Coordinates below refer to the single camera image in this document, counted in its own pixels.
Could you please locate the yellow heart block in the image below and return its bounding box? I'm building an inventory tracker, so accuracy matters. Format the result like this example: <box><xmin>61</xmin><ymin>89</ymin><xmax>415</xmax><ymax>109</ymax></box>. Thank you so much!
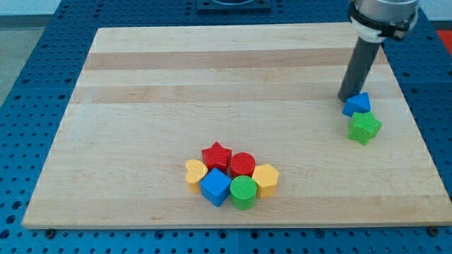
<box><xmin>185</xmin><ymin>159</ymin><xmax>208</xmax><ymax>193</ymax></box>

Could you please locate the dark mounting plate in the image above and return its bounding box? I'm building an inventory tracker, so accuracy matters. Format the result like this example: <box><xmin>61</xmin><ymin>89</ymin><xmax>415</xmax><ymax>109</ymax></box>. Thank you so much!
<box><xmin>195</xmin><ymin>0</ymin><xmax>273</xmax><ymax>11</ymax></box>

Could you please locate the wooden board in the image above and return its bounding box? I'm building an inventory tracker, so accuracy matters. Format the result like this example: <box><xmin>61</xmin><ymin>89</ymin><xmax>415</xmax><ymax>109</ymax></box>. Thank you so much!
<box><xmin>22</xmin><ymin>23</ymin><xmax>451</xmax><ymax>229</ymax></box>

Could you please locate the yellow hexagon block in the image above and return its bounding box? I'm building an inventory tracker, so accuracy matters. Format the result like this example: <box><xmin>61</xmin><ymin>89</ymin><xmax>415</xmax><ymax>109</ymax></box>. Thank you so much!
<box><xmin>252</xmin><ymin>164</ymin><xmax>279</xmax><ymax>198</ymax></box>

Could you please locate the green star block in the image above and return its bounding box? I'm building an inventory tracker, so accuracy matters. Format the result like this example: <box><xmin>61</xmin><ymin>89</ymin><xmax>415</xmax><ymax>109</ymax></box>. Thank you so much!
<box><xmin>348</xmin><ymin>111</ymin><xmax>382</xmax><ymax>145</ymax></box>

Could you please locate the green cylinder block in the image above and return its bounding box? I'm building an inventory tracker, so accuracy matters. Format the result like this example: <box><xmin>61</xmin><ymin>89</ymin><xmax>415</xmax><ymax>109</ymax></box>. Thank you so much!
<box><xmin>230</xmin><ymin>176</ymin><xmax>257</xmax><ymax>210</ymax></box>

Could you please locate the blue cube block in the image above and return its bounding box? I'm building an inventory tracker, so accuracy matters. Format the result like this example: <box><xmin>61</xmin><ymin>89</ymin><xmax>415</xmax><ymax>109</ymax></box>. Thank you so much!
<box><xmin>200</xmin><ymin>168</ymin><xmax>232</xmax><ymax>207</ymax></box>

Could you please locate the red star block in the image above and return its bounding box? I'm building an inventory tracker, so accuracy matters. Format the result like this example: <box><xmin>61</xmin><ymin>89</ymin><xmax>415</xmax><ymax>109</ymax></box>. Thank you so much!
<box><xmin>201</xmin><ymin>142</ymin><xmax>232</xmax><ymax>174</ymax></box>

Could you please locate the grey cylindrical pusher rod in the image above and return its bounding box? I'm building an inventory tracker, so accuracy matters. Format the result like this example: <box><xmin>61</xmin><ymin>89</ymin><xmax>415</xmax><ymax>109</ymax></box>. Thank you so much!
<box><xmin>338</xmin><ymin>37</ymin><xmax>380</xmax><ymax>102</ymax></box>

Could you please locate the red cylinder block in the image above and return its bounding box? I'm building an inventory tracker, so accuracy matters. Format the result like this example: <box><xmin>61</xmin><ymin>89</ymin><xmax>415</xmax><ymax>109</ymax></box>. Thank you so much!
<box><xmin>230</xmin><ymin>152</ymin><xmax>256</xmax><ymax>178</ymax></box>

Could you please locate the blue triangle block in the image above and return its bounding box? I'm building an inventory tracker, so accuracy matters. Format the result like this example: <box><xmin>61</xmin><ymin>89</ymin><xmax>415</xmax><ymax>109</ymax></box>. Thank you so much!
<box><xmin>343</xmin><ymin>92</ymin><xmax>371</xmax><ymax>117</ymax></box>

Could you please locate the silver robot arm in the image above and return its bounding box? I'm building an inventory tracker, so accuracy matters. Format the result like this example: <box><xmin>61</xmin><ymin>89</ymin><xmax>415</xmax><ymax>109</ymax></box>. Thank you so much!
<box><xmin>338</xmin><ymin>0</ymin><xmax>419</xmax><ymax>102</ymax></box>

